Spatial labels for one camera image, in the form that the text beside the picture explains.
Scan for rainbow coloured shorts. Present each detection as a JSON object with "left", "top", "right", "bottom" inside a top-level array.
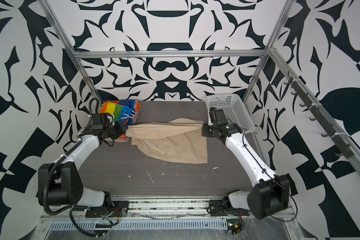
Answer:
[{"left": 100, "top": 100, "right": 141, "bottom": 126}]

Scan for beige shorts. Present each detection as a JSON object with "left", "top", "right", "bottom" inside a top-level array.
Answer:
[{"left": 126, "top": 118, "right": 208, "bottom": 164}]

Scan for pink shorts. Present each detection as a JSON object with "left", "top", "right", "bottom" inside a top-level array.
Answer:
[{"left": 105, "top": 135, "right": 129, "bottom": 143}]

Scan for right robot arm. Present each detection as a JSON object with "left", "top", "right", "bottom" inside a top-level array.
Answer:
[{"left": 202, "top": 108, "right": 290, "bottom": 220}]

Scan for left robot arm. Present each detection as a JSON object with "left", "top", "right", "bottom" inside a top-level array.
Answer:
[{"left": 38, "top": 113, "right": 128, "bottom": 216}]

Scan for white plastic basket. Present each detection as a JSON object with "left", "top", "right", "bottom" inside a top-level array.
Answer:
[{"left": 205, "top": 94, "right": 256, "bottom": 134}]

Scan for small electronics board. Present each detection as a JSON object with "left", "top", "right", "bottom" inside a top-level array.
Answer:
[{"left": 227, "top": 219, "right": 245, "bottom": 235}]

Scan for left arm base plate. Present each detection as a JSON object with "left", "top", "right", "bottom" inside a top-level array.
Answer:
[{"left": 86, "top": 201, "right": 130, "bottom": 218}]

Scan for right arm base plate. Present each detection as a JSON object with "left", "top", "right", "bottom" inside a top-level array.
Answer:
[{"left": 207, "top": 200, "right": 250, "bottom": 216}]

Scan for black corrugated cable conduit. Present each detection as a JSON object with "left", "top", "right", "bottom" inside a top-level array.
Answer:
[{"left": 41, "top": 97, "right": 121, "bottom": 238}]

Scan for white slotted cable duct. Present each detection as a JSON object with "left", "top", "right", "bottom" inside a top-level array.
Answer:
[{"left": 49, "top": 219, "right": 229, "bottom": 231}]

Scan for black hook rail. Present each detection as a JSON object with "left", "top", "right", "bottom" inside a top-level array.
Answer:
[{"left": 285, "top": 73, "right": 355, "bottom": 159}]

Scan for aluminium frame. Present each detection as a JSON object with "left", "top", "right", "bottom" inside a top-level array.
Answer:
[{"left": 40, "top": 1, "right": 360, "bottom": 239}]

